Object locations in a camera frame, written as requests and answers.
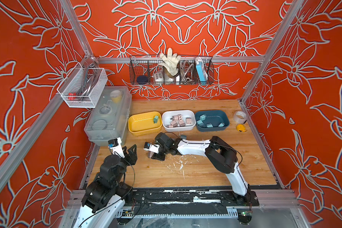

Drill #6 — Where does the clear tape roll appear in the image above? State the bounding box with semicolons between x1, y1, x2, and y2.
233;110;247;124

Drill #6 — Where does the black wire basket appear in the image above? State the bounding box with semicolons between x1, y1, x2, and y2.
129;54;216;86

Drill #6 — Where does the white wire basket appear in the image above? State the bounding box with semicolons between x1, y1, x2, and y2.
57;64;107;108

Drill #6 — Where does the yellow tape measure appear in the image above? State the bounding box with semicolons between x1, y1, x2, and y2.
236;124;247;132

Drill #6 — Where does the white storage box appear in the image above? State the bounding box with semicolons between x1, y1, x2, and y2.
162;110;196;132

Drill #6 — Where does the yellow storage box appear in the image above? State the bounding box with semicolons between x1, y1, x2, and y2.
128;111;162;136

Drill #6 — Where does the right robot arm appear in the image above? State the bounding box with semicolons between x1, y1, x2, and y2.
144;133;251;199

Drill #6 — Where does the green plug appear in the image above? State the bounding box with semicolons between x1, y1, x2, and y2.
153;115;159;124

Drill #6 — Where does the dark blue storage box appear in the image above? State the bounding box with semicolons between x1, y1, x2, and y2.
195;110;230;132

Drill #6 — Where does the white power strip in basket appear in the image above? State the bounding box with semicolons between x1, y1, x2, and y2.
153;70;164;85

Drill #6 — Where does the white rubber glove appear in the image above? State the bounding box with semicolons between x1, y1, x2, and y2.
159;48;181;77

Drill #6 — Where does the clear plastic lidded container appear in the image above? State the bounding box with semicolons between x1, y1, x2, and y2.
84;86;132;146

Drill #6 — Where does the red object in basket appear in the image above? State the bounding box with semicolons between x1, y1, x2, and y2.
67;93;77;101

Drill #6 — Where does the light blue box in basket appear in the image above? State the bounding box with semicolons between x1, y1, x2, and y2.
195;57;208;85

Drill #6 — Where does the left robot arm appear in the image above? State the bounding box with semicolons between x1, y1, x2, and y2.
73;138;137;228

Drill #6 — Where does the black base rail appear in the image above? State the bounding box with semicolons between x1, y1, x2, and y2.
122;186;260;218

